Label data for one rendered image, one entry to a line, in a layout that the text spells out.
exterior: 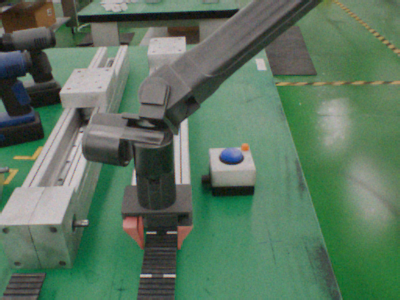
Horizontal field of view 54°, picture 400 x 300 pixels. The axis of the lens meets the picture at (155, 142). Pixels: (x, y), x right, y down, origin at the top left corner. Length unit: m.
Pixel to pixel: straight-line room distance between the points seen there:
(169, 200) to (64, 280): 0.21
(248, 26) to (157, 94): 0.15
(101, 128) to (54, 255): 0.22
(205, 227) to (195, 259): 0.07
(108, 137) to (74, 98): 0.41
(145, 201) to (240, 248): 0.19
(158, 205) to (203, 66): 0.20
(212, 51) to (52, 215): 0.33
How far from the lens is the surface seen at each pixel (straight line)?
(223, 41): 0.55
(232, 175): 0.73
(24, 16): 4.44
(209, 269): 0.63
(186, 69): 0.53
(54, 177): 0.78
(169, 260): 0.61
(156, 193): 0.54
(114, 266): 0.65
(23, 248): 0.65
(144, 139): 0.51
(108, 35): 2.43
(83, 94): 0.93
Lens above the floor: 1.25
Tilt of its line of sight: 31 degrees down
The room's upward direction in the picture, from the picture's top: 5 degrees counter-clockwise
